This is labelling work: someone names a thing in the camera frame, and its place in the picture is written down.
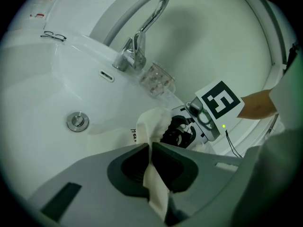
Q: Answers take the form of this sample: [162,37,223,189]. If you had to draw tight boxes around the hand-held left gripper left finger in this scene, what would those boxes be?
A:
[27,142,167,227]

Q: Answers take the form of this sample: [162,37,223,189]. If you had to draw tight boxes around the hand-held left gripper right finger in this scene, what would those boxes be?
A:
[151,141,247,227]

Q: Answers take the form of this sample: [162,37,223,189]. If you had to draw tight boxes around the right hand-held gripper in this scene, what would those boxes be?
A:
[160,80,245,149]

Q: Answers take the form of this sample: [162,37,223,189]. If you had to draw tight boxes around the white cloth bag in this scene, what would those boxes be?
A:
[86,106,216,223]

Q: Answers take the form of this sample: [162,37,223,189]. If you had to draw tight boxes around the clear patterned plastic cup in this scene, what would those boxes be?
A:
[139,61,177,99]

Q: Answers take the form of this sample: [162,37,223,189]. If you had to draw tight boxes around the chrome drain stopper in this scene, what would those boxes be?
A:
[66,111,90,133]

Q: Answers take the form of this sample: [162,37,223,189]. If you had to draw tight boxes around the person's white shirt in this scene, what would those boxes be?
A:
[234,53,303,227]

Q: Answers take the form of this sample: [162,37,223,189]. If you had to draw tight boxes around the chrome faucet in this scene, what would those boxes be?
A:
[111,0,178,72]

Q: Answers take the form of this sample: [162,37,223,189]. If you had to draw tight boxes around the white ceramic sink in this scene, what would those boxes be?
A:
[0,29,240,200]

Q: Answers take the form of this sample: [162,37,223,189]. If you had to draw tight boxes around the black-framed eyeglasses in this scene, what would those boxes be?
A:
[40,30,68,43]

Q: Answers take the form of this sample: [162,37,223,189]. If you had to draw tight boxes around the white bottle red label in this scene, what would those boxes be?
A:
[29,0,62,30]

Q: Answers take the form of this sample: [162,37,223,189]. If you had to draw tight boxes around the thin black cable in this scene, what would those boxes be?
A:
[224,130,243,158]

